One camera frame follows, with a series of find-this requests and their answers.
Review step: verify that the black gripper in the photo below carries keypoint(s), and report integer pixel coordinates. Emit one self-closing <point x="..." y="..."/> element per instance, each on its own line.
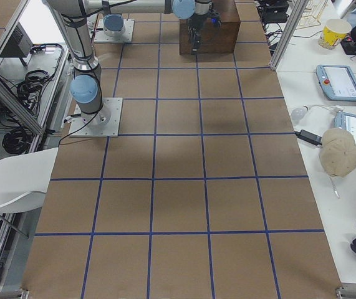
<point x="197" y="22"/>

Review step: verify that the dark wooden drawer box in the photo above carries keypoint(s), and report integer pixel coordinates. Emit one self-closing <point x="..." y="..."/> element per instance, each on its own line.
<point x="214" y="40"/>

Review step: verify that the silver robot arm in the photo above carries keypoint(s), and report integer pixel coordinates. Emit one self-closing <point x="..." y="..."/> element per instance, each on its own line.
<point x="113" y="25"/>
<point x="71" y="18"/>

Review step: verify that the white light bulb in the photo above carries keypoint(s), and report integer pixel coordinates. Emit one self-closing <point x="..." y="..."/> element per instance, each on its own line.
<point x="299" y="113"/>

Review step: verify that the yellow popcorn paper cup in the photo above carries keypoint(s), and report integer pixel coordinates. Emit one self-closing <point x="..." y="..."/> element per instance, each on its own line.
<point x="334" y="31"/>

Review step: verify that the black power adapter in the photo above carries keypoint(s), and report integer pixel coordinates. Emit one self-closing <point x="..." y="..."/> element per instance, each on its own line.
<point x="309" y="137"/>

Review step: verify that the beige baseball cap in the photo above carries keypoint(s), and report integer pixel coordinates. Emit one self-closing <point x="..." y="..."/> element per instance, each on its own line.
<point x="338" y="153"/>

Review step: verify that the white plastic chair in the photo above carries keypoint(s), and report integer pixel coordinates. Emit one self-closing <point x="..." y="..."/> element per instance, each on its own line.
<point x="24" y="180"/>

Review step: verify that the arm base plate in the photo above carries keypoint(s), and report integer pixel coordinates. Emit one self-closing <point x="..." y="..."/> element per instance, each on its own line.
<point x="106" y="123"/>
<point x="105" y="35"/>

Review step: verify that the aluminium frame post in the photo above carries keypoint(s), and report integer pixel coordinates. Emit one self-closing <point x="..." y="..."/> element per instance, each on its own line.
<point x="293" y="20"/>

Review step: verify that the gold wire rack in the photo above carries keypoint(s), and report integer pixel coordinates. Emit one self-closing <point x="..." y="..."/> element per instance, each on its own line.
<point x="312" y="14"/>

